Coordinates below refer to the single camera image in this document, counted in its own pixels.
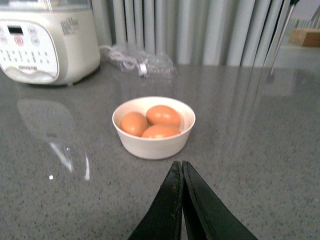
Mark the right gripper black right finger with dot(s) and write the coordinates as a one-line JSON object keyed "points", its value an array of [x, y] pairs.
{"points": [[206, 217]]}

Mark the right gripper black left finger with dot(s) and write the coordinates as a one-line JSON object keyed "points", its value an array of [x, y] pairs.
{"points": [[163, 220]]}

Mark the front brown egg in bowl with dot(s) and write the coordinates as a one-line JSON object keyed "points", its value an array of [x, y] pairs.
{"points": [[160, 131]]}

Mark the brown egg in bowl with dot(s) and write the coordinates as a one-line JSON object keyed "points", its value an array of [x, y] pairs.
{"points": [[134, 123], [160, 131], [163, 114]]}

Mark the left brown egg in bowl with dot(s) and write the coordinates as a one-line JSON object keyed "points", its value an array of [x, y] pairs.
{"points": [[134, 123]]}

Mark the back brown egg in bowl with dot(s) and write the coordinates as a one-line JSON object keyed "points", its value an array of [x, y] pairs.
{"points": [[163, 114]]}

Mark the cardboard box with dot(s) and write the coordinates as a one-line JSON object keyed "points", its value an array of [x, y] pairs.
{"points": [[305, 37]]}

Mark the white bowl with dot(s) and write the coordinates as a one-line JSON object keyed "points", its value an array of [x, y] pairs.
{"points": [[154, 149]]}

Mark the metal tripod leg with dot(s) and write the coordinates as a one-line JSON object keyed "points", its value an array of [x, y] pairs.
{"points": [[292, 5]]}

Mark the clear plastic bag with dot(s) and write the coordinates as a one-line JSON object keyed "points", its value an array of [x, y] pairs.
{"points": [[129, 59]]}

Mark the white Joyoung blender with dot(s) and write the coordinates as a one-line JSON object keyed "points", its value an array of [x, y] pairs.
{"points": [[48, 42]]}

